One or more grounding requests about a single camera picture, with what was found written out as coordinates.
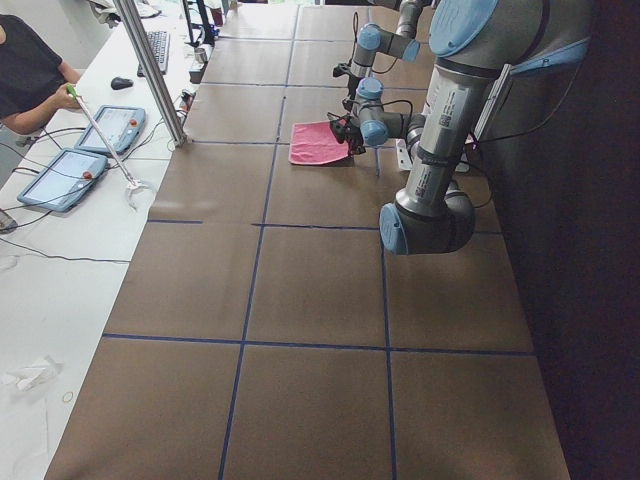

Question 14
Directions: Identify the aluminium frame post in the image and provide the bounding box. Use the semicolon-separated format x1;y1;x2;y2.
114;0;187;147

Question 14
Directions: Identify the metal cup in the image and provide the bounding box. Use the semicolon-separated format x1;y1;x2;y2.
194;48;208;64

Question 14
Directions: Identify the blue teach pendant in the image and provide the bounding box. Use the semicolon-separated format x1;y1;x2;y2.
17;148;108;212
75;105;146;157

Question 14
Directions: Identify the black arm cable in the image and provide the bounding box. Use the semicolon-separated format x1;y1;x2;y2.
327;98;416;126

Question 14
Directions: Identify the black computer mouse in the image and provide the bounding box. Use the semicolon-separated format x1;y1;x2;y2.
110;77;134;91

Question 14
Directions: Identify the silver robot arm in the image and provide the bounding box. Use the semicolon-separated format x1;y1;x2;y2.
330;0;594;255
332;0;434;90

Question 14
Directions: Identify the green handled reacher grabber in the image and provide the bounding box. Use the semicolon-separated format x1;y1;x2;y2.
66;83;156;211

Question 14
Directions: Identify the person in black shirt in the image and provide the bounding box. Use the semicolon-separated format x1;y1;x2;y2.
1;14;81;135

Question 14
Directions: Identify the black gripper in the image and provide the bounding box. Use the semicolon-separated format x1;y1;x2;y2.
329;116;366;156
332;62;352;78

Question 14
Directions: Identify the crumpled white tissue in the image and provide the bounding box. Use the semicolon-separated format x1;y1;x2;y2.
1;355;64;392

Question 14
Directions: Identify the near blue teach pendant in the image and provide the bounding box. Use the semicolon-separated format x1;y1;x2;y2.
17;148;108;212

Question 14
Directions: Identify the far blue teach pendant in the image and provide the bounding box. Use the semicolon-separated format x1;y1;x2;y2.
75;105;146;157

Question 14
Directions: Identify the pink towel with grey trim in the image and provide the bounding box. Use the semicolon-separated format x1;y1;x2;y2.
289;121;349;166

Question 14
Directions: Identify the black keyboard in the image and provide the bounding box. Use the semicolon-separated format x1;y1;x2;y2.
146;31;170;75

